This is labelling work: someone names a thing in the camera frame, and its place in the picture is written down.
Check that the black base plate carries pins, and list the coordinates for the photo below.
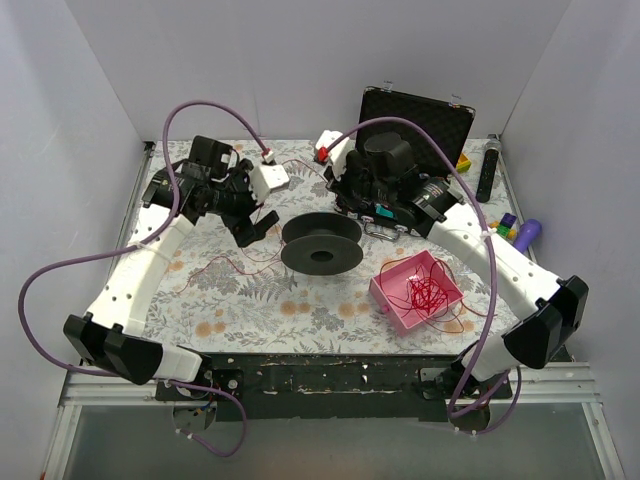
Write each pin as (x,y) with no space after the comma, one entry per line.
(325,386)

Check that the colourful toy block stack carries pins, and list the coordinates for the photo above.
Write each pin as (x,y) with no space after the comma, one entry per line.
(505,226)

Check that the black remote control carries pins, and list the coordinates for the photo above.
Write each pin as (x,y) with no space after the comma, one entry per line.
(488,169)

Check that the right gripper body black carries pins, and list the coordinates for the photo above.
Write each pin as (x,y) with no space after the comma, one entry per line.
(370,213)

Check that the floral table mat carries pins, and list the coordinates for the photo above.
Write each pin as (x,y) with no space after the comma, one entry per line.
(217,297)

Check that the purple cylindrical toy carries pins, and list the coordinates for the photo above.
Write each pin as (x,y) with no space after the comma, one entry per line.
(527,233)

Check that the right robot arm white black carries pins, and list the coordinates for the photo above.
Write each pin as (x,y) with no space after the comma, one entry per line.
(548,308)

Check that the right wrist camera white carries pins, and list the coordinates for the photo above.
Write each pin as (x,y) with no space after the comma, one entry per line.
(331,150)

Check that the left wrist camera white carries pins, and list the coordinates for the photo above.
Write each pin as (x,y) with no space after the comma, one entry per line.
(267,179)

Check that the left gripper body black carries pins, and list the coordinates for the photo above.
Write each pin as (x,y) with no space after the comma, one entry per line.
(245,220)

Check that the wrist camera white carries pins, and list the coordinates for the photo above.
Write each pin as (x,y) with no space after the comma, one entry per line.
(267,179)
(331,150)

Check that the pink open box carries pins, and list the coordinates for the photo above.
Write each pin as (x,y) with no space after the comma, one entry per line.
(415,291)

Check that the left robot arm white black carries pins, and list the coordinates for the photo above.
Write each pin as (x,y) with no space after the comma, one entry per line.
(211,180)

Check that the black poker chip case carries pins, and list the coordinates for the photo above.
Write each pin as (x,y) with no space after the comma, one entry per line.
(440,120)

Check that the teal object in case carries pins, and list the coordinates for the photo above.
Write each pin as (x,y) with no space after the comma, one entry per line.
(384,212)

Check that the black filament spool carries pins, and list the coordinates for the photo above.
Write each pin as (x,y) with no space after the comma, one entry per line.
(321,244)

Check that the yellow green toy block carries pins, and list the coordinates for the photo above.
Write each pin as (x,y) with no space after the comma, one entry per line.
(463,164)

